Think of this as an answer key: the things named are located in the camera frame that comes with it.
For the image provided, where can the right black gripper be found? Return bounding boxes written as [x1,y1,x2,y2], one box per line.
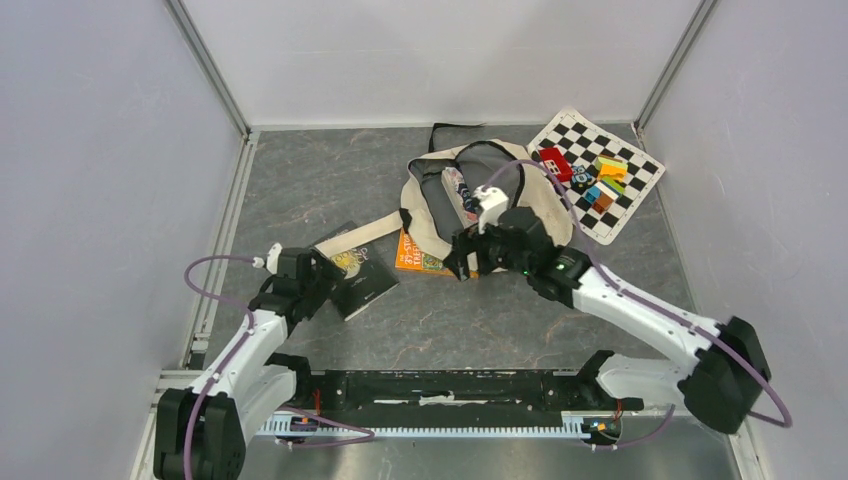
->
[442,219,532,282]

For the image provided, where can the cream canvas backpack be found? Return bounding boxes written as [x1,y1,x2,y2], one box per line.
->
[316,139,573,260]

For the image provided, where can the black dark book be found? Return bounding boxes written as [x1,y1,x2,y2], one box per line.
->
[330,243,399,322]

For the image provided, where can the orange cover book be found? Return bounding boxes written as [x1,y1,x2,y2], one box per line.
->
[394,229,455,278]

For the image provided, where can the floral cover book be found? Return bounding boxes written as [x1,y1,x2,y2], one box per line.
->
[441,167,477,228]

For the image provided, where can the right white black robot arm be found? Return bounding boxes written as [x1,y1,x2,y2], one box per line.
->
[445,207,771,434]

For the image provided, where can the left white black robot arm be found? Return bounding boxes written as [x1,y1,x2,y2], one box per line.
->
[152,244,345,479]

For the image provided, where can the red toy block house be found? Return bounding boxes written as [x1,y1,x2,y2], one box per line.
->
[537,147,574,183]

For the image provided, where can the blue owl toy figure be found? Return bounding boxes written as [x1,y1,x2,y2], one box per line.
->
[570,165,596,194]

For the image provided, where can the blue orange toy block stack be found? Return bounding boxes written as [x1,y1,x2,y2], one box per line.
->
[582,182,619,213]

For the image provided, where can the black white checkerboard mat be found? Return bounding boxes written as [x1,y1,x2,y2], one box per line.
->
[527,108,665,245]

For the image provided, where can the green orange toy block stack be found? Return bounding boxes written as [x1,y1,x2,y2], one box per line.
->
[593,155,628,192]

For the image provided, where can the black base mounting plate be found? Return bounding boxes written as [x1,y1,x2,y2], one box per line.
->
[288,369,645,428]

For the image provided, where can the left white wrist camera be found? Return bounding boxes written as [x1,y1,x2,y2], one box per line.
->
[252,243,283,275]

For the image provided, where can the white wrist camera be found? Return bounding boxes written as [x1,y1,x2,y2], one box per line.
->
[472,185,509,234]
[252,243,283,275]

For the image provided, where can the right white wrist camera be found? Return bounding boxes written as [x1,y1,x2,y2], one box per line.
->
[472,185,509,234]

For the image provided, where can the white slotted cable duct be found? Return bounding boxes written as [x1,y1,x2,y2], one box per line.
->
[256,412,621,441]

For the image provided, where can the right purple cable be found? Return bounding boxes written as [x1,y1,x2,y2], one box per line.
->
[480,158,794,452]

